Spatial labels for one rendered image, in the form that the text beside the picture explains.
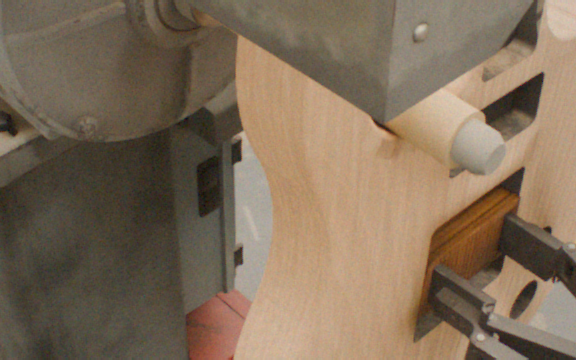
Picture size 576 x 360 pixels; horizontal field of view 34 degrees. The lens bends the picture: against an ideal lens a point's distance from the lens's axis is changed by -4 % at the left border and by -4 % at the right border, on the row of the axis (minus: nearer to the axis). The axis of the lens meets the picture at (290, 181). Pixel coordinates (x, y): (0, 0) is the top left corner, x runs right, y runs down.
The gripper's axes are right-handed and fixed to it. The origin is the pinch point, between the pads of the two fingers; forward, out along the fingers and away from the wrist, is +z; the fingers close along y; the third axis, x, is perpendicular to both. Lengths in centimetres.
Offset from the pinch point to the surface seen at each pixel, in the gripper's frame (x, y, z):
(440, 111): 16.3, -9.3, -1.2
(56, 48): 13.3, -17.8, 19.4
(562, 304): -102, 105, 31
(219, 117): -5.5, 2.6, 28.0
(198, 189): -23.3, 9.0, 38.3
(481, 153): 15.5, -9.4, -4.0
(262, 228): -103, 73, 93
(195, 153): -18.4, 8.6, 38.3
